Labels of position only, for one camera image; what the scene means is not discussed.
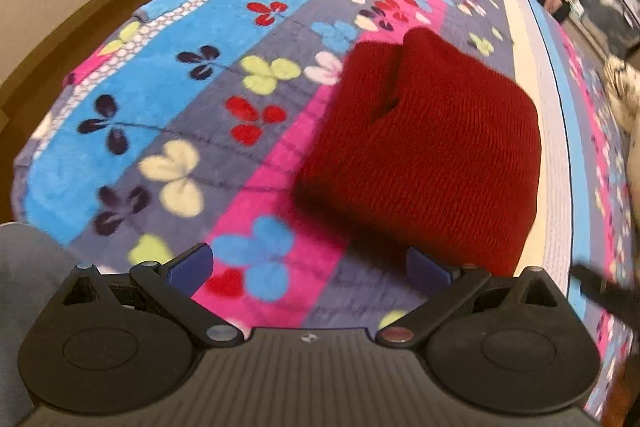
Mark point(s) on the cream star pattern pillow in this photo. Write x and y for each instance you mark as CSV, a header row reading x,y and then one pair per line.
x,y
621,86

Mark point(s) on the colourful floral bed blanket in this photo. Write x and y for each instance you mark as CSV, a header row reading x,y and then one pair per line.
x,y
192,123

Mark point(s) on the red knit cardigan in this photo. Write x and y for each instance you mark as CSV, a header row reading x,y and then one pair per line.
x,y
428,146

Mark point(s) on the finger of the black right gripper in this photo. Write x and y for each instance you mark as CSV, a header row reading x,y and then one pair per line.
x,y
622,303

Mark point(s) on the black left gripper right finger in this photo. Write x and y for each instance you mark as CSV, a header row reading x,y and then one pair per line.
x,y
447,290

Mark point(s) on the dark bag on sill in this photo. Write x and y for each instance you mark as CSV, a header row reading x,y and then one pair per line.
x,y
558,9

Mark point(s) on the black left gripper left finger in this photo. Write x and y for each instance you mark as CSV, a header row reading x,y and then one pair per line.
x,y
170,287

